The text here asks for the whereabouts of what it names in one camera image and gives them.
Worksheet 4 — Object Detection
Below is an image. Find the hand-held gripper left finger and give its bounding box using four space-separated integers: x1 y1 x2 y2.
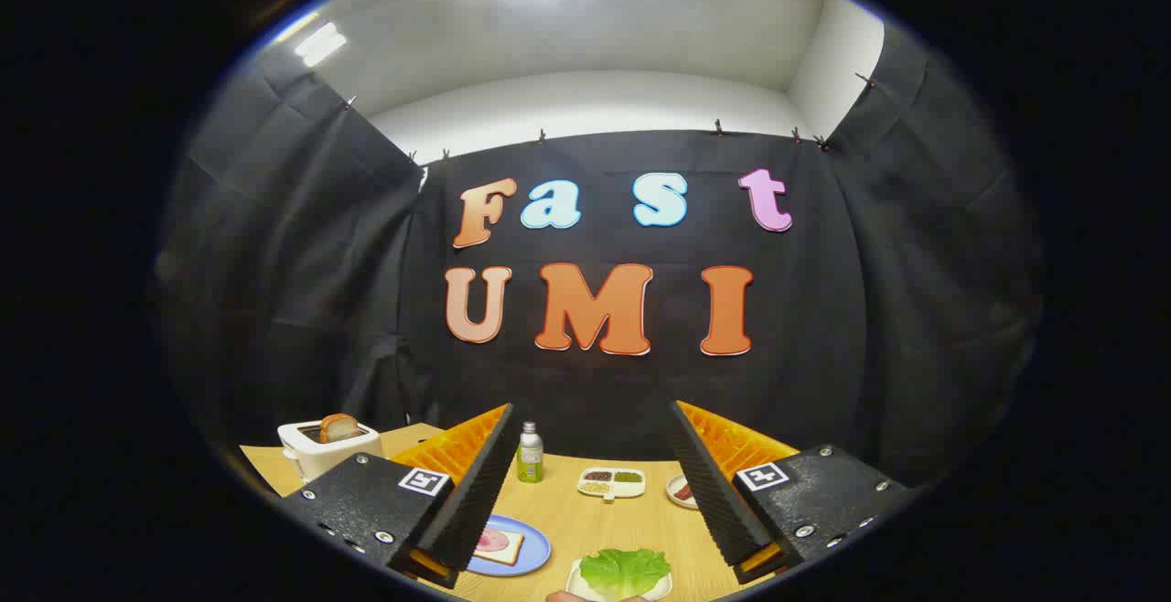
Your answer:
274 403 522 590

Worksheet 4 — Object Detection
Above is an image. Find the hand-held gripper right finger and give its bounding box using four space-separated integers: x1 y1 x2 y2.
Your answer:
668 400 920 585

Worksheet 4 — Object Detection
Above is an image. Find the green lettuce leaf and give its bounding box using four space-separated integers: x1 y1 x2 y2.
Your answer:
579 548 671 601

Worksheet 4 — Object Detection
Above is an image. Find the white bread slice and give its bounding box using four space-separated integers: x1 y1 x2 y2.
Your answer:
474 529 525 566

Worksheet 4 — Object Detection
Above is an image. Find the silver bottle with green label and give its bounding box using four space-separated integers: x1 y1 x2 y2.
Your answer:
517 421 544 483

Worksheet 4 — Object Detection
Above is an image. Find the blue round plate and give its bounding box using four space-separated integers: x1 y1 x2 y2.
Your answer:
467 515 553 577

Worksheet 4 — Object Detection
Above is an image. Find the white divided dish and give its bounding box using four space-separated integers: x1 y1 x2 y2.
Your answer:
577 468 647 502

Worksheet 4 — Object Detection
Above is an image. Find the white rectangular dish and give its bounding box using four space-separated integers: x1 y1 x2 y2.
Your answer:
565 558 673 602

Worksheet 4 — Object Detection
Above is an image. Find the white toaster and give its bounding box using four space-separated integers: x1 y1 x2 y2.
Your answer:
277 417 383 484

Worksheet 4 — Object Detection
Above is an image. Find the black backdrop cloth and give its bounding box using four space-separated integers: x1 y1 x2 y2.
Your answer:
151 21 1044 493

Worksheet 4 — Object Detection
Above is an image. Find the small ceiling light panel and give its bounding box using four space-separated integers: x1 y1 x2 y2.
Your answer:
295 22 349 68

